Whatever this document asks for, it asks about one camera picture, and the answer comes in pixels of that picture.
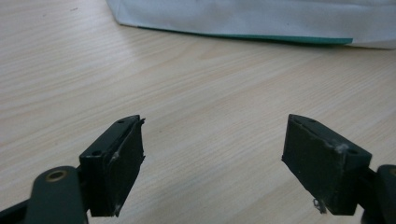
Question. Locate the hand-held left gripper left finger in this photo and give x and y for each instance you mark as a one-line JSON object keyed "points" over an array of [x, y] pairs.
{"points": [[106, 174]]}

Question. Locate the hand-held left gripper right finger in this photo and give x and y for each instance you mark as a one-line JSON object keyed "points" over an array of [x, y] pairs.
{"points": [[320, 168]]}

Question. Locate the white tote bag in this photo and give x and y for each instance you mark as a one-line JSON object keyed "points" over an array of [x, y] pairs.
{"points": [[249, 15]]}

